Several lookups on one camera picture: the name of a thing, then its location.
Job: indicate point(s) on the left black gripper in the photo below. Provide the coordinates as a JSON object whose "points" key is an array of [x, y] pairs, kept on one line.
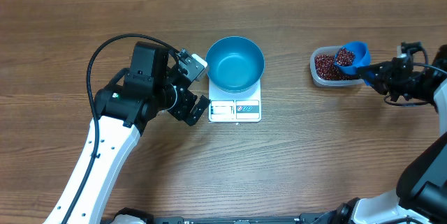
{"points": [[188, 100]]}

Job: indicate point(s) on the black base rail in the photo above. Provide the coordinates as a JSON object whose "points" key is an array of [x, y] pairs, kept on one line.
{"points": [[241, 218]]}

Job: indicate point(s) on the teal metal bowl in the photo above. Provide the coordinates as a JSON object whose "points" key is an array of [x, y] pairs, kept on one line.
{"points": [[235, 64]]}

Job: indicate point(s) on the red adzuki beans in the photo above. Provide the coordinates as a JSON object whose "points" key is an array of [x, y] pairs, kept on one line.
{"points": [[326, 65]]}

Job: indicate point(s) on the blue plastic measuring scoop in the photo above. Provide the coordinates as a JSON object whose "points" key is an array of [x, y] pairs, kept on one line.
{"points": [[362, 57]]}

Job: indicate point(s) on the white digital kitchen scale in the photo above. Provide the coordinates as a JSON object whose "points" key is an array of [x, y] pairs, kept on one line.
{"points": [[242, 107]]}

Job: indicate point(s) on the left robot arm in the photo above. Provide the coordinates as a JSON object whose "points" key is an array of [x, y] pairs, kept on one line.
{"points": [[157, 80]]}

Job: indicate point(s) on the clear plastic food container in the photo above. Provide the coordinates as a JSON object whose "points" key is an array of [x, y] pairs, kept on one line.
{"points": [[320, 82]]}

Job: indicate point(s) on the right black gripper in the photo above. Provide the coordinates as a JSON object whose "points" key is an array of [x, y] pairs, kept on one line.
{"points": [[385, 73]]}

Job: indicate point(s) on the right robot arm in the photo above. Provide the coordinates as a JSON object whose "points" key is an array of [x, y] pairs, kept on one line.
{"points": [[420, 194]]}

